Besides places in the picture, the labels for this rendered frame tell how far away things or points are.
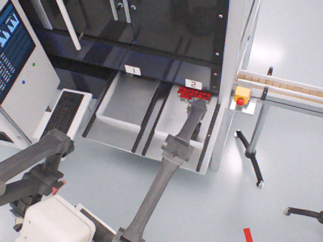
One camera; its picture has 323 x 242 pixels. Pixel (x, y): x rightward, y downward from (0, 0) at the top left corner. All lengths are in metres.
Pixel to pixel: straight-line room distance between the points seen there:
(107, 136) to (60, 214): 0.72
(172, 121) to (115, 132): 0.31
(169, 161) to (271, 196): 1.60
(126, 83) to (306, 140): 1.55
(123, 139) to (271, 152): 1.36
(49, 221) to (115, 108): 0.91
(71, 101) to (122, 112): 0.36
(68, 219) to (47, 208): 0.08
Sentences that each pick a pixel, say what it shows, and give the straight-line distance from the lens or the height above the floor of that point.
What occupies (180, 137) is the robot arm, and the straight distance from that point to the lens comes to 1.25.
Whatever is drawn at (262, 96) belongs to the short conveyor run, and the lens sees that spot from 1.90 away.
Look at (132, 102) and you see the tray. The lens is 1.92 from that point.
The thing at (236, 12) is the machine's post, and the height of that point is 1.53.
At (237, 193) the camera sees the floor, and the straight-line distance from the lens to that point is 2.62.
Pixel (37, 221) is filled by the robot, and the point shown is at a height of 1.39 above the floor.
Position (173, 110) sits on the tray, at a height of 0.88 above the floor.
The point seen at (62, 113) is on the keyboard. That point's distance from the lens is 2.05.
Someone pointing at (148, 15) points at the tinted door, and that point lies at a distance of 1.55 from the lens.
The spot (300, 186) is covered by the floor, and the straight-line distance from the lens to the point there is 2.73.
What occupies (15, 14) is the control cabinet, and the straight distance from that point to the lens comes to 1.79.
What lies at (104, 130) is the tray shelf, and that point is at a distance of 1.86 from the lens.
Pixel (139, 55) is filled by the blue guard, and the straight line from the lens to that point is 1.76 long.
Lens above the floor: 2.45
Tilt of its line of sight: 59 degrees down
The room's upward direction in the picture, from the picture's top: 9 degrees counter-clockwise
